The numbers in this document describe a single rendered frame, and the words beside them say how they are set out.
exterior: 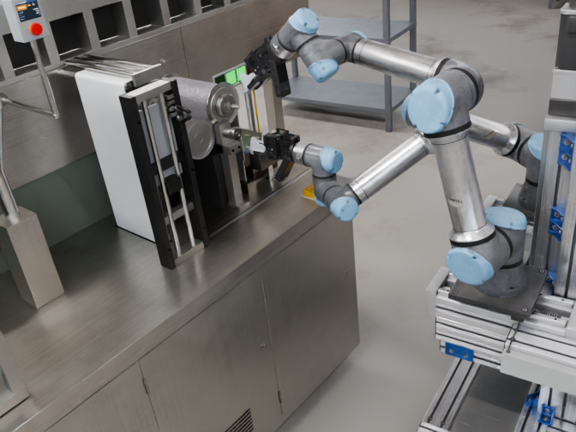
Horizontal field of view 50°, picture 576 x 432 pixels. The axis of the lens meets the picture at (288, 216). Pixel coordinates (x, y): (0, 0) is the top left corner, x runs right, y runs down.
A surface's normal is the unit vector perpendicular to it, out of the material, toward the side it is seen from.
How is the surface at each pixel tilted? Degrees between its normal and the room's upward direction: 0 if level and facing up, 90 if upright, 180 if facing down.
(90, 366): 0
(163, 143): 90
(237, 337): 90
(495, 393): 0
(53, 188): 90
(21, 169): 90
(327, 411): 0
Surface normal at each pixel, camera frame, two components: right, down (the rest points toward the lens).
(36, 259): 0.77, 0.25
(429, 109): -0.72, 0.31
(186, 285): -0.11, -0.86
